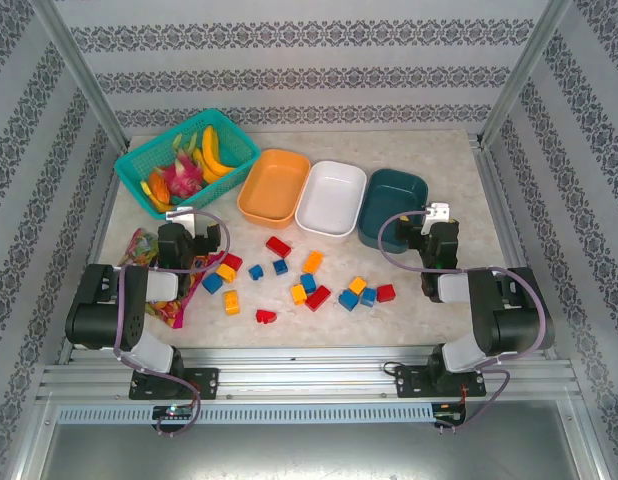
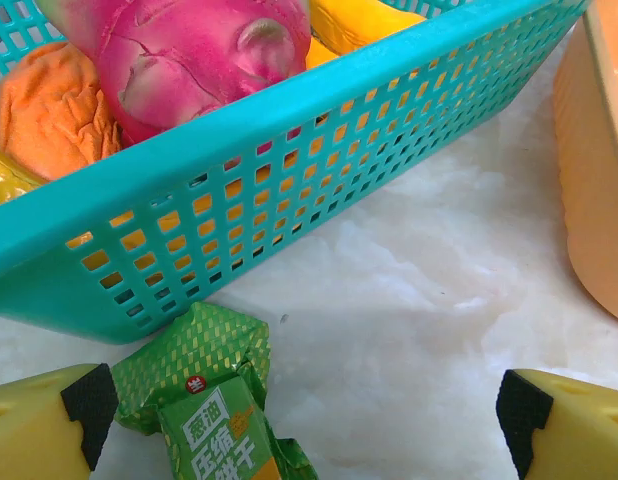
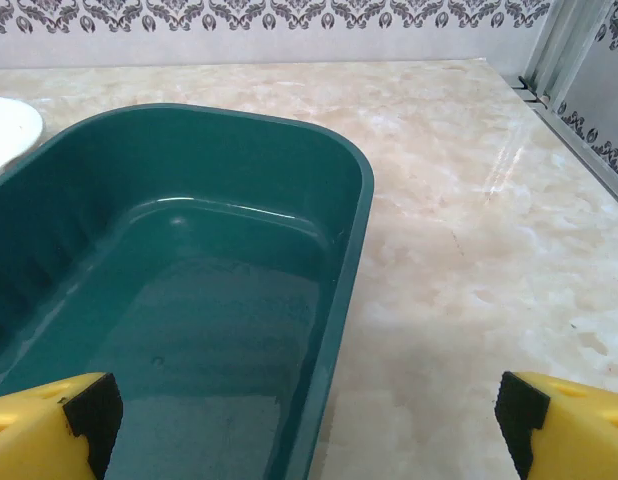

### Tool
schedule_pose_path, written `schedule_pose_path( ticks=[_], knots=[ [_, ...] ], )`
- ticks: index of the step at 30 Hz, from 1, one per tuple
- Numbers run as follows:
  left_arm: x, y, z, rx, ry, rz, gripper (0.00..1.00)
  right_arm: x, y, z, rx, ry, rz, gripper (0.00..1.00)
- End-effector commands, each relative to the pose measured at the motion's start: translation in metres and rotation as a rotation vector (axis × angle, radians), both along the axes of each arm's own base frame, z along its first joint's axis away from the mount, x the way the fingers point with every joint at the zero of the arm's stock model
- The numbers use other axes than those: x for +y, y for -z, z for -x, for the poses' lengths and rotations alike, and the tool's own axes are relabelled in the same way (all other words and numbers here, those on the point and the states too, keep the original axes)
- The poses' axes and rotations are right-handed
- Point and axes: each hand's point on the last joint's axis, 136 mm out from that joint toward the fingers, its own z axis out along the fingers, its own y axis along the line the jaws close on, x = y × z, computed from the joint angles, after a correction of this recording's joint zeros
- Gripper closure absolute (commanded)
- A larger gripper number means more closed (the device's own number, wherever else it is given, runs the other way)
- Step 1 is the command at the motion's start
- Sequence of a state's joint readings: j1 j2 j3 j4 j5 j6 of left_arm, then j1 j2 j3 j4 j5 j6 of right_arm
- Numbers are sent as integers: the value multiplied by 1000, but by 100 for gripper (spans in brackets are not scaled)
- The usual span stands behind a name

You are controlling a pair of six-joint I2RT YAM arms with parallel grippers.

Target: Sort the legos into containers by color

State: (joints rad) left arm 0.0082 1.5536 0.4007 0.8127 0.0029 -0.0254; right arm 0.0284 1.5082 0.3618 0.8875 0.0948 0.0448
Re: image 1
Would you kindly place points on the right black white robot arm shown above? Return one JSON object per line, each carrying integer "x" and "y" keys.
{"x": 489, "y": 310}

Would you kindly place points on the aluminium mounting rail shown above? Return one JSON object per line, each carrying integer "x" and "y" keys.
{"x": 309, "y": 375}

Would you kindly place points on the aluminium side rail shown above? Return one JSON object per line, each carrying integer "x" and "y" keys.
{"x": 95, "y": 235}
{"x": 494, "y": 200}

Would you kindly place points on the colourful candy bag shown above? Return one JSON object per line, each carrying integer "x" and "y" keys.
{"x": 139, "y": 245}

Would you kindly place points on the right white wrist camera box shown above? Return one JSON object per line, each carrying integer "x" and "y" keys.
{"x": 436, "y": 212}

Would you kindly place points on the small circuit board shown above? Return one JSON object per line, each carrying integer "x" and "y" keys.
{"x": 173, "y": 411}
{"x": 449, "y": 416}

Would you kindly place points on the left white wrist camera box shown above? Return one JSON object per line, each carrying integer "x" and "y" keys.
{"x": 181, "y": 215}

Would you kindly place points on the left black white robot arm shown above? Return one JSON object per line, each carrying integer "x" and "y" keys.
{"x": 139, "y": 310}

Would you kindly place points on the yellow lego brick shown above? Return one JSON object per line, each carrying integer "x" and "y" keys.
{"x": 226, "y": 272}
{"x": 231, "y": 302}
{"x": 298, "y": 294}

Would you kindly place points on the orange toy fruit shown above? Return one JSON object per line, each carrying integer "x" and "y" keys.
{"x": 159, "y": 187}

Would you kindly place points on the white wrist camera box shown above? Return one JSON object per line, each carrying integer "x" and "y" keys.
{"x": 436, "y": 212}
{"x": 181, "y": 215}

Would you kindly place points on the blue lego brick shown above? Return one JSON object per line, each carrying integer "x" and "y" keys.
{"x": 368, "y": 297}
{"x": 280, "y": 267}
{"x": 348, "y": 300}
{"x": 255, "y": 271}
{"x": 308, "y": 283}
{"x": 212, "y": 283}

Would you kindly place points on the yellow toy fruit slice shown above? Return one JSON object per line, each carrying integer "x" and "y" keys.
{"x": 161, "y": 205}

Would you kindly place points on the orange lego brick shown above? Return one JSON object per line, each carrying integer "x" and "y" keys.
{"x": 313, "y": 262}
{"x": 357, "y": 285}

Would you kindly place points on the red rounded lego piece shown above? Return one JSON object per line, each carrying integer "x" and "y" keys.
{"x": 265, "y": 316}

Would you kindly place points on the teal plastic mesh basket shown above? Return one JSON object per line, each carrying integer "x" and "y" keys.
{"x": 229, "y": 131}

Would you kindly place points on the pink toy dragon fruit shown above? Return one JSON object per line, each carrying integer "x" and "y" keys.
{"x": 181, "y": 177}

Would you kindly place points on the white plastic container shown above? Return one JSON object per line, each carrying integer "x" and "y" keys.
{"x": 331, "y": 200}

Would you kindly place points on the orange plastic container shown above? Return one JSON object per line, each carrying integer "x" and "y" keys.
{"x": 274, "y": 185}

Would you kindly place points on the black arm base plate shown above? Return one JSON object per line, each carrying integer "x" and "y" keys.
{"x": 409, "y": 382}
{"x": 206, "y": 382}

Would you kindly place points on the dark teal plastic container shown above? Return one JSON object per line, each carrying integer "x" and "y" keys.
{"x": 394, "y": 195}

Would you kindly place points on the long red lego brick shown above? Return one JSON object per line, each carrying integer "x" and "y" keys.
{"x": 278, "y": 247}
{"x": 317, "y": 298}

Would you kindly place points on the aluminium frame post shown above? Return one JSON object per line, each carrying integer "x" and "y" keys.
{"x": 526, "y": 70}
{"x": 79, "y": 75}

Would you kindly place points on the yellow toy banana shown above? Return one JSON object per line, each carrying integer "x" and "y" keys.
{"x": 211, "y": 150}
{"x": 205, "y": 169}

